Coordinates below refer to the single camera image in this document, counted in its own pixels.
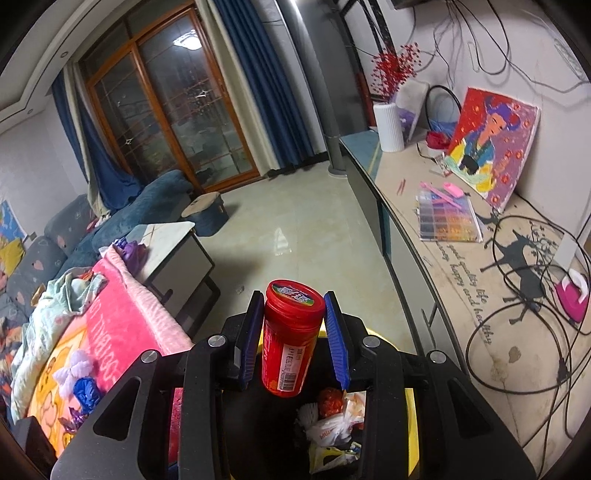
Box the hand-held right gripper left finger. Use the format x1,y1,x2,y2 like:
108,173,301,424
51,291,266,480

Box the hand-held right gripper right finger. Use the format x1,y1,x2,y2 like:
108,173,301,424
323,291,539,480

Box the red plastic bottle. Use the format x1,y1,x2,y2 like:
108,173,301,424
261,279,325,398

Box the yellow snack bag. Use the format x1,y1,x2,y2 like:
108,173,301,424
313,442,362,475

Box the red crumpled wrapper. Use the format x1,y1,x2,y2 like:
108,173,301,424
318,388,346,416

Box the white plastic wrapper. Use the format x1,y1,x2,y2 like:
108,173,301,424
344,391,368,426

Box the white red print plastic bag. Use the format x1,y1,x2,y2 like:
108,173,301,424
295,402,358,448

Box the white top coffee table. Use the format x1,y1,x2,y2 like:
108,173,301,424
99,222,222,334

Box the black bin liner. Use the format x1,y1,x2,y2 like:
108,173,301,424
222,332,370,480

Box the round blue footstool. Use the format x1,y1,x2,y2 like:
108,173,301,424
181,194,228,236

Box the grey television cabinet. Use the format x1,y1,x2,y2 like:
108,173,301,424
339,129,591,467

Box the pink printed blanket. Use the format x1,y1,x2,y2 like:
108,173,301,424
28,251,195,462

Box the purple plastic bag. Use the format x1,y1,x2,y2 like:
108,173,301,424
115,237,149,274

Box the colourful bead box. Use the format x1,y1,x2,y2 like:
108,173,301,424
416,182,484,244

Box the blue covered sofa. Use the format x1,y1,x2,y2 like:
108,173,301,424
0,168,195,326

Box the blue foil wrapper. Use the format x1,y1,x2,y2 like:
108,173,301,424
73,376,103,411

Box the purple yarn bundle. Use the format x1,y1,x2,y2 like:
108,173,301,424
53,348,96,398

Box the purple foil wrapper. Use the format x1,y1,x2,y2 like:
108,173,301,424
67,406,89,435

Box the green cartoon quilt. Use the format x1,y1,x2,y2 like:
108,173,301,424
9,270,108,416

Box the white ribbed vase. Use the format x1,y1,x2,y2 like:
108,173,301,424
373,102,406,153

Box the blue curtain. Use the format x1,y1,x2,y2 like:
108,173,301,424
51,69,145,214
212,0,319,174

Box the wooden framed glass door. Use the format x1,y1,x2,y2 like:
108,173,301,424
76,4,262,195

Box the pink mini iron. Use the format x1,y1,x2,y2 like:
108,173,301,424
554,270,591,325

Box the white gift bag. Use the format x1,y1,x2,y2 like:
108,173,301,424
397,80,431,140

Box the silver standing air conditioner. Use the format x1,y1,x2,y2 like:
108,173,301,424
274,0,348,178

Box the colourful portrait painting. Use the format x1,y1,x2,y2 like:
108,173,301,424
443,87,541,213

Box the white power adapter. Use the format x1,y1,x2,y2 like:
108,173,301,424
554,235,583,269

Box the red flower sprigs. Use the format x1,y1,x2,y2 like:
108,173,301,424
372,44,419,104

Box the red basket with black handle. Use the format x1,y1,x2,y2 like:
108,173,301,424
424,85,462,149

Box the black cable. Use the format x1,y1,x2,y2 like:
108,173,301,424
465,217,591,403

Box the colourful wall picture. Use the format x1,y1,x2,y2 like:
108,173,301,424
0,200,27,278

